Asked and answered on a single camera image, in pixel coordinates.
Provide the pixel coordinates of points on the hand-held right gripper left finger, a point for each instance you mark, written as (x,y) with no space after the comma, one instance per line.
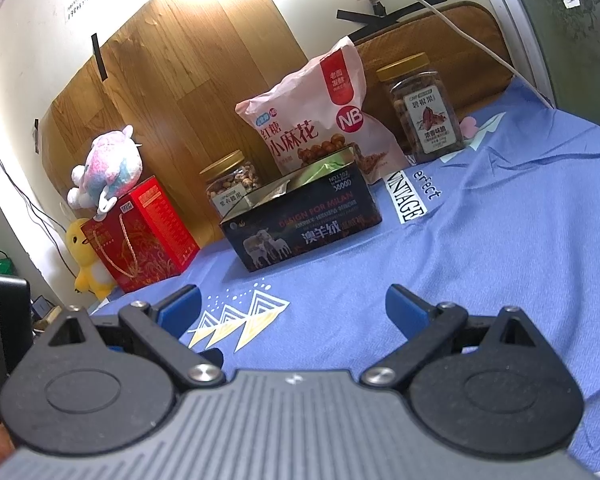
(180,311)

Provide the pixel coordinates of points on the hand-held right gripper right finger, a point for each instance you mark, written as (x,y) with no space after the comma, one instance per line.
(405,311)

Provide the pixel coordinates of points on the dark printed tin box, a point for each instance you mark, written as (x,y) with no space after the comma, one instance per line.
(310,225)

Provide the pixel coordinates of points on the light green snack packet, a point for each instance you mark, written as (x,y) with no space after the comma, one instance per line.
(332,162)

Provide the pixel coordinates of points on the red gift box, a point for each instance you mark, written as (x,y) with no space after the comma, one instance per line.
(140,235)

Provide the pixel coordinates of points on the yellow duck plush toy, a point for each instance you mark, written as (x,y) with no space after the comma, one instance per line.
(87,265)

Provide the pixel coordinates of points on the blue printed cloth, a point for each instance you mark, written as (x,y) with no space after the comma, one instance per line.
(480,235)

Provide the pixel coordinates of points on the nut jar white label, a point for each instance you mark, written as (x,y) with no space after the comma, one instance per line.
(230,185)

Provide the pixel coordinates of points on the pink plush toy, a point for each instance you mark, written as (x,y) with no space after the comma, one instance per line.
(107,165)

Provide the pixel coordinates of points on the black rectangular object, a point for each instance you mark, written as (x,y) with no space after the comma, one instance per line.
(7,330)

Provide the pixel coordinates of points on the nut jar green label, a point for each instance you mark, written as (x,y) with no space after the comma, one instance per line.
(425,115)

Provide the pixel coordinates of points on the pink snack bag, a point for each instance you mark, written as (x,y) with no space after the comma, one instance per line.
(310,125)

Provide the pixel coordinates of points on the black tape strip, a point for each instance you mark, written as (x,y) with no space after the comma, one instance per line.
(415,4)
(37,136)
(357,16)
(99,57)

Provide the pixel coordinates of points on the wooden board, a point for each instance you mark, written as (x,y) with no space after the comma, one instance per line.
(180,85)

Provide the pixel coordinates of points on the brown padded board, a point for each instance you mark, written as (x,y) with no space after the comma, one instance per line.
(470,50)

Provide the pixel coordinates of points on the frosted glass sliding door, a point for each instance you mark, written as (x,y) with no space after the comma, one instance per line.
(570,35)

